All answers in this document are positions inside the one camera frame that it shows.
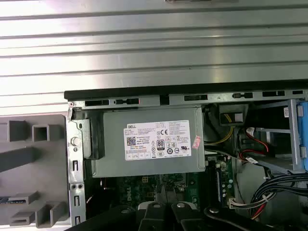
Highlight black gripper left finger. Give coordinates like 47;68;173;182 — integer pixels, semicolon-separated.
69;202;170;231

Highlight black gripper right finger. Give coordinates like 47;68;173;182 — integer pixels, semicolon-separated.
170;202;308;231

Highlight green Dell motherboard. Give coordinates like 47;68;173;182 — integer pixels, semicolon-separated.
100;156;235;212

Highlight grey power supply unit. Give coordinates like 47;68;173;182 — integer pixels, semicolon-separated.
91;105;206;179

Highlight black PC case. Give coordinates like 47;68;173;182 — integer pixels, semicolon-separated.
64;83;308;231

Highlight grey drive cage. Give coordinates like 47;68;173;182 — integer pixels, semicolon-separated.
255;98;308;174

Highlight grey parts rack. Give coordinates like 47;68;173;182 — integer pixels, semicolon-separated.
0;115;73;228

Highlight black cable bundle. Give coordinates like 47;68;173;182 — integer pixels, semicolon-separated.
250;168;308;218

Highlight thin red wire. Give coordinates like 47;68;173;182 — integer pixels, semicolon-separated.
244;127;269;154

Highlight large blue drive bracket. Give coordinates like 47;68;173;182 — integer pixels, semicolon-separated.
297;100;308;171

